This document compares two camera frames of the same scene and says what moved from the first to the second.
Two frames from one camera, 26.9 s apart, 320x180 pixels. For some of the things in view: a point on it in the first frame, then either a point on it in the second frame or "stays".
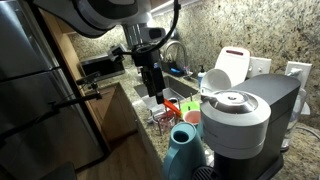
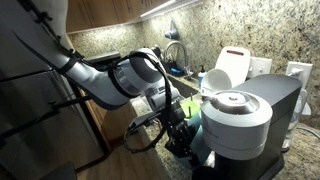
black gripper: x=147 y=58 → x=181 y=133
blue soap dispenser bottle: x=201 y=75 stays
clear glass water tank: x=301 y=107 stays
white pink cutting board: x=235 y=61 stays
